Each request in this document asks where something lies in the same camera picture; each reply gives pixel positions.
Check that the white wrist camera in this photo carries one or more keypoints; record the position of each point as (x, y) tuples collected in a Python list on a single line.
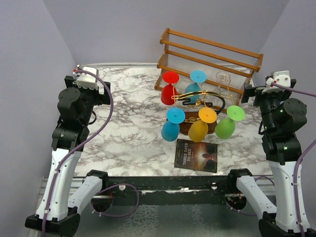
[(281, 78), (87, 81)]

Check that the wooden two-tier shelf rack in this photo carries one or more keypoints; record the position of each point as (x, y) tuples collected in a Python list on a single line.
[(184, 53)]

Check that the yellow plastic wine glass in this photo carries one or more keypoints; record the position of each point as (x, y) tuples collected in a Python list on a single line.
[(199, 129)]

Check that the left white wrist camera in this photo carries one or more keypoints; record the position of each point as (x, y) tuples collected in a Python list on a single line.
[(87, 81)]

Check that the green plastic wine glass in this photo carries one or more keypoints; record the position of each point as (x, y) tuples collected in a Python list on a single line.
[(226, 127)]

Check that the black metal base rail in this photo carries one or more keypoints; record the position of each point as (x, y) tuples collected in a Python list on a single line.
[(166, 190)]

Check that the clear wine glass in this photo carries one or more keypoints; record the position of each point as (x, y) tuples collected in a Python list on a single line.
[(224, 80)]

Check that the dark book three days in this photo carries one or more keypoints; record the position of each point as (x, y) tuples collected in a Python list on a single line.
[(199, 156)]

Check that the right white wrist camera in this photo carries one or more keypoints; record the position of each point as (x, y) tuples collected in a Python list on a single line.
[(281, 78)]

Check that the light blue plastic wine glass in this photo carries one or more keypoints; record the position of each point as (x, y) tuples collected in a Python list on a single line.
[(197, 77)]

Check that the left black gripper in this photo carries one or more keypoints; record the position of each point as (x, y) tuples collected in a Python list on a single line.
[(100, 98)]

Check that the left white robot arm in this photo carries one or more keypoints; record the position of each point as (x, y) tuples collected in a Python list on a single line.
[(59, 212)]

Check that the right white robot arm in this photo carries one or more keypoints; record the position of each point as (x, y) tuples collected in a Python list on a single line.
[(282, 116)]

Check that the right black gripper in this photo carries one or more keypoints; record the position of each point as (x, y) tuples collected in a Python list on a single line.
[(250, 90)]

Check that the red plastic wine glass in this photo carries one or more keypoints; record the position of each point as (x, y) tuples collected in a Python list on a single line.
[(171, 78)]

